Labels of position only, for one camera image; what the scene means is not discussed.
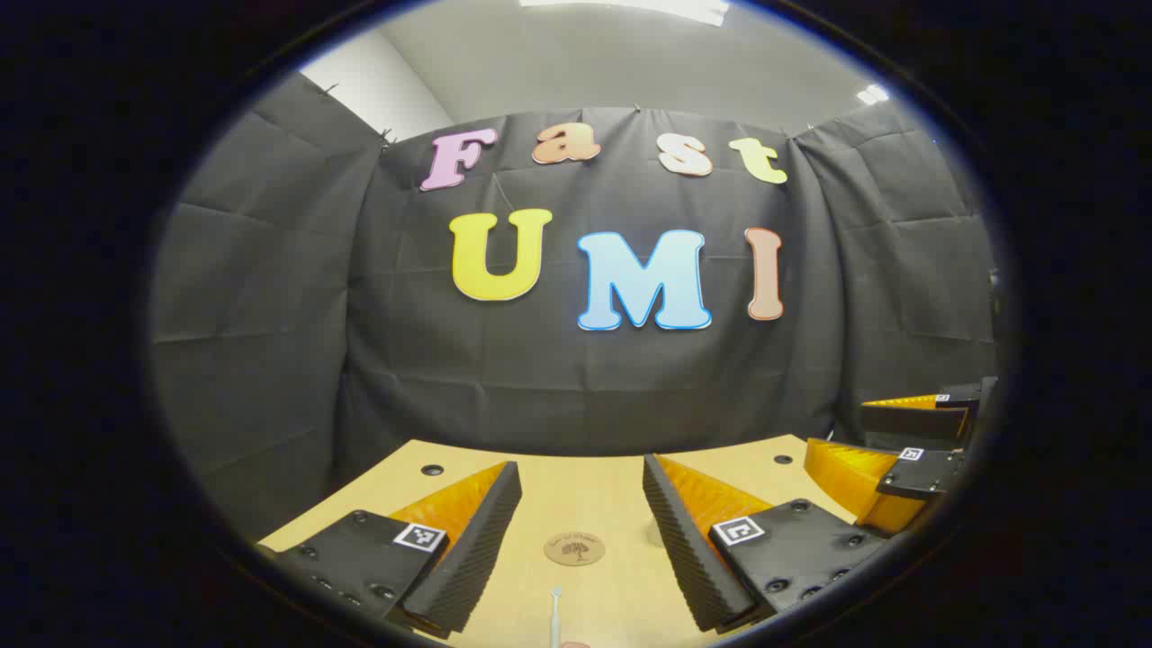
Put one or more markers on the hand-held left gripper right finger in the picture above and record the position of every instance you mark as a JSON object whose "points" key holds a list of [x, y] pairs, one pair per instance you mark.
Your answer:
{"points": [[684, 549]]}

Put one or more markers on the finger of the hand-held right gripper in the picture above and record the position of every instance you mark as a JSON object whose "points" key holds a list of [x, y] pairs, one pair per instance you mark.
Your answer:
{"points": [[922, 472], [909, 423]]}

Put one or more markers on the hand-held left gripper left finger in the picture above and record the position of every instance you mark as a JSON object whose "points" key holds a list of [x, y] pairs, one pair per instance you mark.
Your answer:
{"points": [[468, 558]]}

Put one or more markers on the round brown cork coaster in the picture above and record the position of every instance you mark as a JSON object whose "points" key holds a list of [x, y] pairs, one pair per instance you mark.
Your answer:
{"points": [[574, 549]]}

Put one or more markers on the pale green toothbrush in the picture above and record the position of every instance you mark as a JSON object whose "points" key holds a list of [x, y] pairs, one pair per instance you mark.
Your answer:
{"points": [[555, 621]]}

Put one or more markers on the light wooden desktop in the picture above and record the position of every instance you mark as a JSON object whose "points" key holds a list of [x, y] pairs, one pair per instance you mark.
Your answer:
{"points": [[585, 495]]}

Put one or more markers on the black backdrop cloth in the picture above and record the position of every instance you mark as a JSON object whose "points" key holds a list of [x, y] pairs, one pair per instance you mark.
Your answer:
{"points": [[405, 360]]}

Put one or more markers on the small ceiling light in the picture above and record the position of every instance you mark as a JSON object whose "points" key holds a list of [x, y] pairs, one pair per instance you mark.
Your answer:
{"points": [[872, 94]]}

